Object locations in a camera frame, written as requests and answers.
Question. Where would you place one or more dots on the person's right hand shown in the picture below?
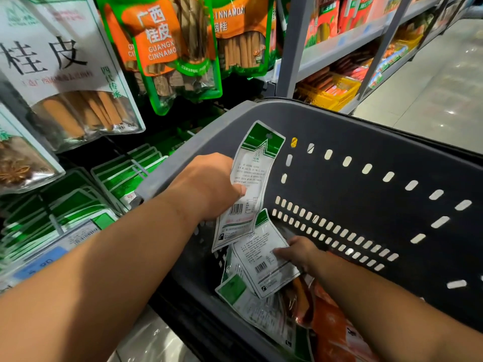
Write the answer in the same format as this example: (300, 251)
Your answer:
(304, 254)

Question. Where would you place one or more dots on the person's left hand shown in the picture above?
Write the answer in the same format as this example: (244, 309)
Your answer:
(207, 188)

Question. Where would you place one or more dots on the green meat stew seasoning packet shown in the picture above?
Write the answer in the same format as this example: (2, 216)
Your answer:
(253, 169)
(264, 256)

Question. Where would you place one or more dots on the pile of packets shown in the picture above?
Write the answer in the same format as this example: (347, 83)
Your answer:
(332, 335)

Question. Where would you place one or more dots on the black shopping basket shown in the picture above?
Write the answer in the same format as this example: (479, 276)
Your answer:
(362, 139)

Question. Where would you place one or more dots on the row of clear green-top packets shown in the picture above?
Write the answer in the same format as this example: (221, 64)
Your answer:
(53, 207)

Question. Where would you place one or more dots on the green orange Guangxi cinnamon bags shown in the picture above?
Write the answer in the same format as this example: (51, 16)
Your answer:
(155, 41)
(241, 34)

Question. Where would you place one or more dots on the clear brown-spice packets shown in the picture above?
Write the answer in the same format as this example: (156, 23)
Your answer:
(22, 158)

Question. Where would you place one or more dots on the clear cinnamon packets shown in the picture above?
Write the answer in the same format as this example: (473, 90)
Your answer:
(60, 71)

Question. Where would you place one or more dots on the person's right forearm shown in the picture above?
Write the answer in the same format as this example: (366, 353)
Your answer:
(400, 313)

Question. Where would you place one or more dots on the person's left forearm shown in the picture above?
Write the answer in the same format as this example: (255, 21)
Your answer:
(83, 282)

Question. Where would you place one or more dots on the row of red orange packets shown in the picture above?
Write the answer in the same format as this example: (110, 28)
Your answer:
(339, 15)

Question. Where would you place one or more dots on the yellow display trays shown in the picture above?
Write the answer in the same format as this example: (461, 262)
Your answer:
(328, 90)

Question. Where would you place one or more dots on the gray metal shelving unit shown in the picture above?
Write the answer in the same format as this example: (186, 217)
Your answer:
(294, 41)

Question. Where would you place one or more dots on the blue white price tag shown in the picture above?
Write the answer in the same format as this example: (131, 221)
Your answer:
(45, 260)

